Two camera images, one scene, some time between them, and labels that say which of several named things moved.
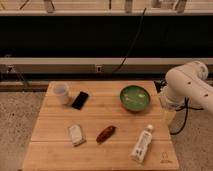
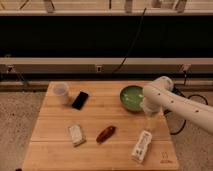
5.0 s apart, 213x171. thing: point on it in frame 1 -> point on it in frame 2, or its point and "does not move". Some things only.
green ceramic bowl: x=135 y=98 does not move
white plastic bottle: x=139 y=153 does not move
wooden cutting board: x=94 y=125 does not move
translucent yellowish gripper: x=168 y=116 -> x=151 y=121
